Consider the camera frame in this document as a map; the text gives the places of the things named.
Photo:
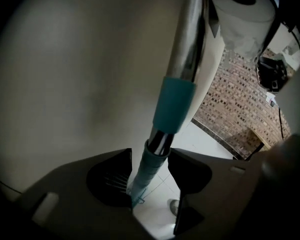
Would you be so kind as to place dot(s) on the toilet paper roll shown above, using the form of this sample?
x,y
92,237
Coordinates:
x,y
242,21

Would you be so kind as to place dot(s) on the teal and chrome mop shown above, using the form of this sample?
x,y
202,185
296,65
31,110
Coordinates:
x,y
175,104

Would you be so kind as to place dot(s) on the black device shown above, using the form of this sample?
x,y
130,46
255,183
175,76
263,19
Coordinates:
x,y
272,71

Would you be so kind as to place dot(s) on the beige cabinet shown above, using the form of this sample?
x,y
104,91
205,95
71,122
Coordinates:
x,y
77,71

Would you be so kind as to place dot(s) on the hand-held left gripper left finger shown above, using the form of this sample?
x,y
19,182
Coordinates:
x,y
107,174

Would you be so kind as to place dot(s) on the black metal stand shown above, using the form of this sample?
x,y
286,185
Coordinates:
x,y
270,36

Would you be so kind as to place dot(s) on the person's grey shoe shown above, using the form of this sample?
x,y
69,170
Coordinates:
x,y
173,206

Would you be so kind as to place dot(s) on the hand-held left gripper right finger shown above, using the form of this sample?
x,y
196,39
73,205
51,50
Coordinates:
x,y
192,176

